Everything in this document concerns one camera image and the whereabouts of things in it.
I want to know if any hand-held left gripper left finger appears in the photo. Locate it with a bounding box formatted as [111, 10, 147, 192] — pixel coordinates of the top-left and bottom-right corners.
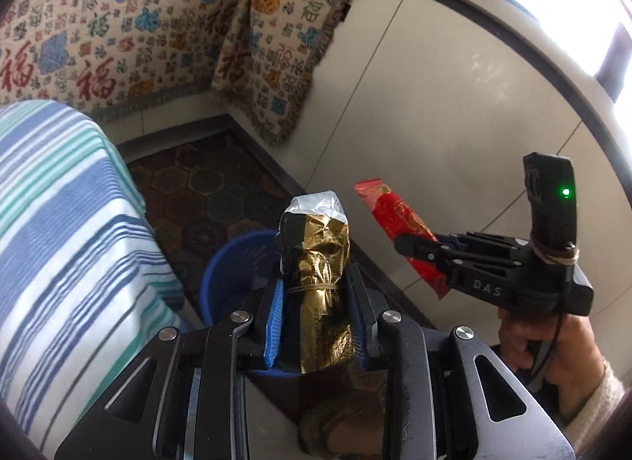
[53, 276, 287, 460]

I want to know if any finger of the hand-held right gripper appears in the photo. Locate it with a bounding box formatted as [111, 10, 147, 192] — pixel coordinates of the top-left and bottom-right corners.
[394, 233, 467, 274]
[435, 231, 531, 256]

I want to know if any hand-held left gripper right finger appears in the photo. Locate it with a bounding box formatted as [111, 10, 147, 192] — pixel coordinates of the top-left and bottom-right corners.
[344, 262, 577, 460]

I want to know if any red packet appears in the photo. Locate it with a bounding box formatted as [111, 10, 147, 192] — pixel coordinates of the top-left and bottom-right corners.
[354, 178, 452, 300]

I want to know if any gold foil packet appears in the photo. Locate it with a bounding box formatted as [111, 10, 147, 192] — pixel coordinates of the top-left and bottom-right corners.
[279, 189, 357, 376]

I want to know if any blue plastic bin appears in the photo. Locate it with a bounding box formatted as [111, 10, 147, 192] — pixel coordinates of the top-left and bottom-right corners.
[200, 229, 317, 382]

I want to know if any person's right forearm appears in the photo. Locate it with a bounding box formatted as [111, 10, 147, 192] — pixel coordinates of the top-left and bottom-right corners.
[555, 355, 629, 438]

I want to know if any person's right hand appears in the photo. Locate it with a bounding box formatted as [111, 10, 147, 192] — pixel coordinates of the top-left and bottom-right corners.
[496, 311, 607, 386]

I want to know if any brown slipper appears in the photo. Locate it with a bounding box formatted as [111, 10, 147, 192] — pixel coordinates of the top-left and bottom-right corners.
[295, 385, 390, 460]

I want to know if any blue striped cloth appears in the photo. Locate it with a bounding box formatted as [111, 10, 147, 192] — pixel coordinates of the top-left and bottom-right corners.
[0, 99, 191, 460]

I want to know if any small printed blanket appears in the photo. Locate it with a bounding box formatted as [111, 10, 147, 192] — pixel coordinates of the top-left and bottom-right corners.
[210, 0, 370, 147]

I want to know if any large printed blanket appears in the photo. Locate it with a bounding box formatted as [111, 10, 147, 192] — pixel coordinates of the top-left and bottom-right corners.
[0, 0, 270, 126]

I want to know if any black cable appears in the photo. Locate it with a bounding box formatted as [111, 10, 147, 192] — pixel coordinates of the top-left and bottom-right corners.
[523, 292, 568, 392]

